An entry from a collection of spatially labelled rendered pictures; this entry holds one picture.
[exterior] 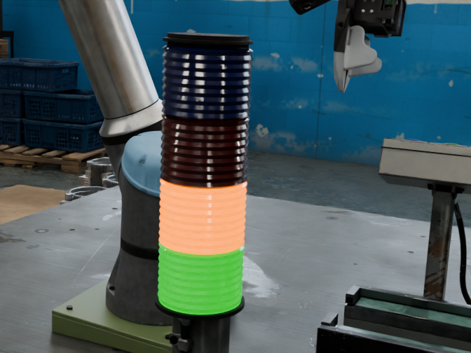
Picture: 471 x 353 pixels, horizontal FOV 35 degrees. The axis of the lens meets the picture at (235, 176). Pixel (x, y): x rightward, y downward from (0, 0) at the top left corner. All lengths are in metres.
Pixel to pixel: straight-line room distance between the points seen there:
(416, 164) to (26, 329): 0.57
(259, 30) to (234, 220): 6.28
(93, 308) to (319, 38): 5.63
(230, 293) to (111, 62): 0.61
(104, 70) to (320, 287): 0.49
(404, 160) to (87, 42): 0.46
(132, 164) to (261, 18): 5.81
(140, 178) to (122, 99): 0.16
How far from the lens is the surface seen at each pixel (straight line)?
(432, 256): 1.05
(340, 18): 1.08
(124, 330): 1.00
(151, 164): 0.96
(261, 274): 1.29
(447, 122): 6.35
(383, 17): 1.08
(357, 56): 1.08
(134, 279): 1.01
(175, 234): 0.50
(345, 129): 6.55
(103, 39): 1.07
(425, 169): 1.01
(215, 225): 0.50
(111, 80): 1.08
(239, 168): 0.50
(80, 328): 1.04
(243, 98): 0.49
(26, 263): 1.34
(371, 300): 0.89
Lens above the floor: 1.23
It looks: 12 degrees down
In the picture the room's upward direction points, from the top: 2 degrees clockwise
